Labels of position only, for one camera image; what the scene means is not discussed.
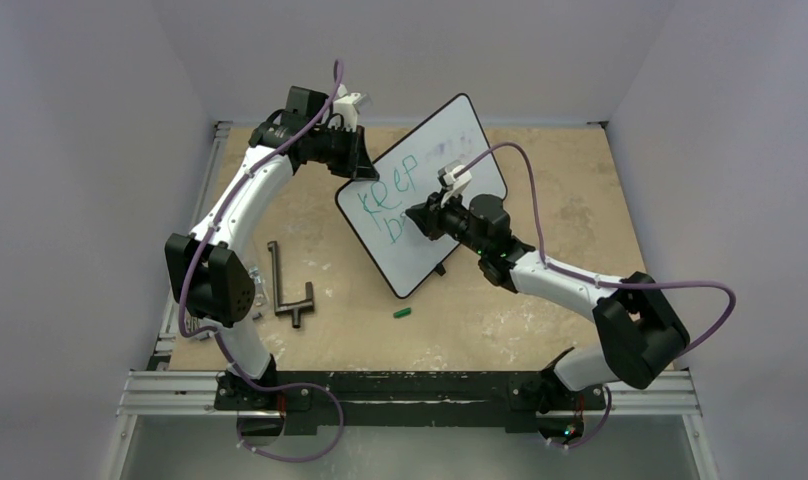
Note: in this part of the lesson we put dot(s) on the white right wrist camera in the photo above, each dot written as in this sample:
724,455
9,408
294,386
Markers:
454,179

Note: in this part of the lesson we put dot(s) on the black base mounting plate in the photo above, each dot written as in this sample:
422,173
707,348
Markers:
514,401

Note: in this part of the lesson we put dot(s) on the clear plastic screw box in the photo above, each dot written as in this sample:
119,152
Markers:
253,299

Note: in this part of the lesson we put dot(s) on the green marker cap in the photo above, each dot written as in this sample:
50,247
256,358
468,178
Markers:
402,313

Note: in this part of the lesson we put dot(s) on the white whiteboard black frame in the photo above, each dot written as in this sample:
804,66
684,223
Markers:
408,174

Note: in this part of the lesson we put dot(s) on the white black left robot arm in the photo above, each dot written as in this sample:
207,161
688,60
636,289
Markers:
211,281

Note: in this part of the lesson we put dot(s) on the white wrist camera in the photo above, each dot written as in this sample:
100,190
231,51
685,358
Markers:
349,107
454,179

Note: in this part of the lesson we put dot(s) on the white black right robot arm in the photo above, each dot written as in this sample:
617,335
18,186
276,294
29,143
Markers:
639,333

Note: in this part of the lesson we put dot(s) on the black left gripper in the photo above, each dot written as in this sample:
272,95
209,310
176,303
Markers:
356,164

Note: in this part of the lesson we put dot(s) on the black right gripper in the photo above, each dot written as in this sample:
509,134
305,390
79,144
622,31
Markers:
434,216

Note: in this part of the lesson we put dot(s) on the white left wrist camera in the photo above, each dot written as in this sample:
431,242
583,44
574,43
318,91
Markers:
349,107

